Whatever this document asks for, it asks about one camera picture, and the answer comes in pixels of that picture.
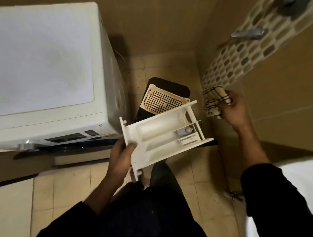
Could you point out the person's left hand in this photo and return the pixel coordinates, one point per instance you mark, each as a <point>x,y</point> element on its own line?
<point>119,163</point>

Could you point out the person's right hand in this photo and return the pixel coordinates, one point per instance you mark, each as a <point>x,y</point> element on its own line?
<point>234,112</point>

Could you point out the black-lined patterned cloth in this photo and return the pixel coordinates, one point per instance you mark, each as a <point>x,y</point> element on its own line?
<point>211,97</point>

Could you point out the white detergent drawer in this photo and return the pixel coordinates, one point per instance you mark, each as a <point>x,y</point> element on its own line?
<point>159,129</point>

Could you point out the white washing machine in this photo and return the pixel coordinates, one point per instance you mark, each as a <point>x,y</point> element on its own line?
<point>49,61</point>

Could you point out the person's left forearm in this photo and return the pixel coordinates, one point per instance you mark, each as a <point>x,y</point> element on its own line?
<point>85,207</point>

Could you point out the person's right forearm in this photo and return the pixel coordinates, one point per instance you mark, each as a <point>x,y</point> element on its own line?
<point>269,183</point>

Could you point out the person's dark trousers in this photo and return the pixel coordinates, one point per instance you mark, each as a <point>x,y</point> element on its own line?
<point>156,207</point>

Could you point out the dark plastic stool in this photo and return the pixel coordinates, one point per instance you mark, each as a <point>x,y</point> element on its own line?
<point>168,84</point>

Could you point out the white perforated plastic basket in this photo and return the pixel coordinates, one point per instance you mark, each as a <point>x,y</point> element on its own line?
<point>161,101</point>

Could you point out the chrome angle valve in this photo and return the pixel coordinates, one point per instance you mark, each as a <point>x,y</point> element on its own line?
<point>233,195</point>

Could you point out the white ceramic sink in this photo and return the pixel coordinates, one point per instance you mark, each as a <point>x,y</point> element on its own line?
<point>300,175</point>

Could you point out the dark floor threshold strip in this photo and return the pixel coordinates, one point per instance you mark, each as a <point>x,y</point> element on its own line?
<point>17,179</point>

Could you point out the chrome shower mixer valve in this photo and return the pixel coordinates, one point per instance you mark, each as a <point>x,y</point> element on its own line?
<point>291,6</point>

